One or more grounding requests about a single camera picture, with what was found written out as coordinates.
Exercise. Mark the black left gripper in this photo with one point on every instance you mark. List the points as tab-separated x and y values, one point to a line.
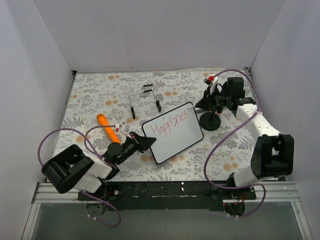
139	143

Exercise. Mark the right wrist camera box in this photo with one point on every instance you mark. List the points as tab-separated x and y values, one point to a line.
211	79

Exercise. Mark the orange toy microphone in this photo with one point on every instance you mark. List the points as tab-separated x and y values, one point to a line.
102	120

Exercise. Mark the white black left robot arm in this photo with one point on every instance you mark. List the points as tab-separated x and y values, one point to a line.
73	169

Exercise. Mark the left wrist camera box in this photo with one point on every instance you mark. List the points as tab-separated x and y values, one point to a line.
124	128

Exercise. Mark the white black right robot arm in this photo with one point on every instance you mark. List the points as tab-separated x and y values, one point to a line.
273	154

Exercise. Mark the black front mounting rail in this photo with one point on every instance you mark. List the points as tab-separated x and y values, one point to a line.
169	195

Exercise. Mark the black microphone stand base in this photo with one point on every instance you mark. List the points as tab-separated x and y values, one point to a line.
210	121

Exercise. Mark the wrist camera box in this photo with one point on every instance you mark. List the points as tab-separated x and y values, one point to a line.
211	79
124	128

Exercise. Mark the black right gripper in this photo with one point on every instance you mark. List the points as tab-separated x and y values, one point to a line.
208	100

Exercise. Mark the black framed whiteboard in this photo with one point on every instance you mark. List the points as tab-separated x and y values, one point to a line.
175	131

